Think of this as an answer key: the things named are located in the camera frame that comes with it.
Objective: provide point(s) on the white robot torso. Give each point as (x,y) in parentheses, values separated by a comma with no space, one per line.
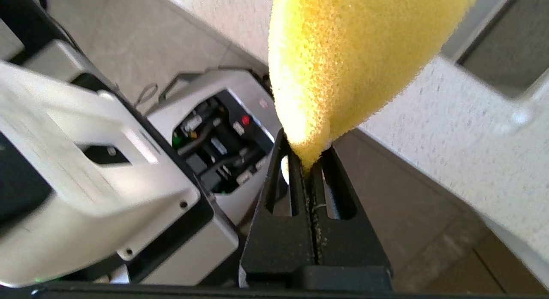
(85,183)

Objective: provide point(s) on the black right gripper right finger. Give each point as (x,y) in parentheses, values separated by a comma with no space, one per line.
(351,256)

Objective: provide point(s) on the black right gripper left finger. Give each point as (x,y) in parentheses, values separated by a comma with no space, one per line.
(279,247)

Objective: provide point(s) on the white black robot base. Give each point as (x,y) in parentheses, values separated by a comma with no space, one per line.
(240,89)

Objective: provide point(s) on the yellow green sponge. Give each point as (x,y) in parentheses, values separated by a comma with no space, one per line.
(343,54)

